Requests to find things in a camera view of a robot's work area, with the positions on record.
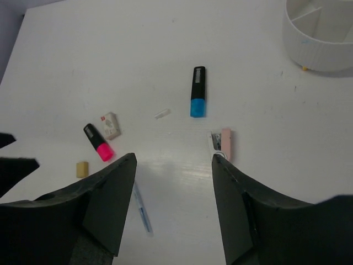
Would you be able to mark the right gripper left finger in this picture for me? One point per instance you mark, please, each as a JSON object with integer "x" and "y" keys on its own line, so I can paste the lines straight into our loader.
{"x": 81, "y": 223}

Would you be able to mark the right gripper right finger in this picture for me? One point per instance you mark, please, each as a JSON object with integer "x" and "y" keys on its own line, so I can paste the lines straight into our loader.
{"x": 262, "y": 226}

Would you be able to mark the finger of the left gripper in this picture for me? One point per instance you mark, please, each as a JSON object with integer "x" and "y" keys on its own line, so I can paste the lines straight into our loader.
{"x": 13, "y": 170}

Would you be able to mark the clear pen cap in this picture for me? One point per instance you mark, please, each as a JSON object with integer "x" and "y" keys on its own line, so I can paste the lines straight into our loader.
{"x": 162, "y": 114}

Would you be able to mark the tan eraser cube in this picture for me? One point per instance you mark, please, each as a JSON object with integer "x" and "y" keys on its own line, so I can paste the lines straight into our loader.
{"x": 82, "y": 169}

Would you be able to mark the blue clear pen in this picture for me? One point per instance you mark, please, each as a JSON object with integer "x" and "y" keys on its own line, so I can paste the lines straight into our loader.
{"x": 142, "y": 210}

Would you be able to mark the pink black highlighter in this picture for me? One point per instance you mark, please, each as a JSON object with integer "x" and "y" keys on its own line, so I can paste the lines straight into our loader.
{"x": 100, "y": 145}

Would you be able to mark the pink mini stapler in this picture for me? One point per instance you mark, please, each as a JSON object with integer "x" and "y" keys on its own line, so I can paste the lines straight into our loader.
{"x": 220, "y": 143}

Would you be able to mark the white boxed eraser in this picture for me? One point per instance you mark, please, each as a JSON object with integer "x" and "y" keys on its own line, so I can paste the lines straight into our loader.
{"x": 110, "y": 126}

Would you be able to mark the blue black highlighter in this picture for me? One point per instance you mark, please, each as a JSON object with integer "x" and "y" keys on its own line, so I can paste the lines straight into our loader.
{"x": 198, "y": 92}

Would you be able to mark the white round divided organizer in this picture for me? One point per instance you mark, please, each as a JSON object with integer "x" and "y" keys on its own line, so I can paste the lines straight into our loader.
{"x": 317, "y": 35}

